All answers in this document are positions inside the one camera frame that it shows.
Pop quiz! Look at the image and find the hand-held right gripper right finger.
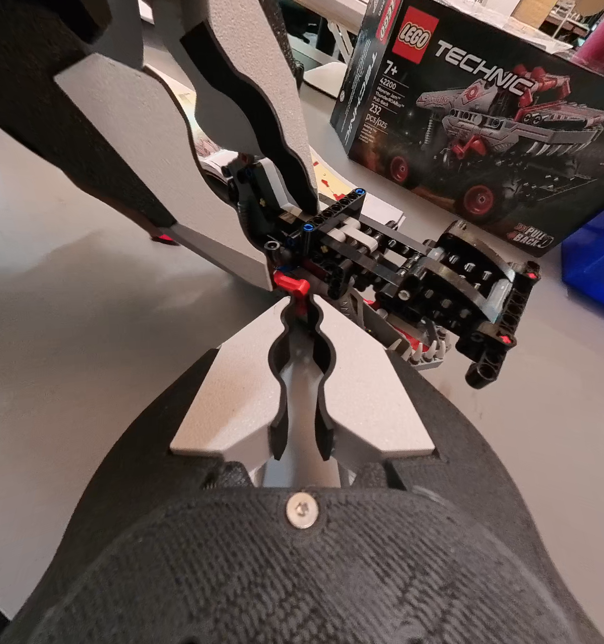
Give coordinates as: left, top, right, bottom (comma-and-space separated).
308, 296, 440, 486

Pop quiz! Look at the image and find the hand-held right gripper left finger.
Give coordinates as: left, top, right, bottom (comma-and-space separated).
170, 296, 293, 486

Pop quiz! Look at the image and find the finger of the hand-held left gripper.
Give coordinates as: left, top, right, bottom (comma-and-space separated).
153, 0, 320, 213
54, 0, 276, 292

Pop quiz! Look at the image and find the toy vehicle model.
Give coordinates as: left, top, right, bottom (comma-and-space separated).
221, 153, 542, 389

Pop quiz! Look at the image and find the red toy claw piece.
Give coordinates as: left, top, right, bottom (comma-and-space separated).
274, 272, 312, 316

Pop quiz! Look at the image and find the grey desk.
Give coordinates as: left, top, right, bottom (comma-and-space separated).
0, 0, 604, 644

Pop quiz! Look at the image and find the instruction booklet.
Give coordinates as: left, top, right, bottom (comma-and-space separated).
179, 75, 407, 229

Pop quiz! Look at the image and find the dark toy set box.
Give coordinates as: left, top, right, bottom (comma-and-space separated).
331, 0, 604, 258

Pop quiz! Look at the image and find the blue plastic bin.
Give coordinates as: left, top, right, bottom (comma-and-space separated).
561, 196, 604, 304

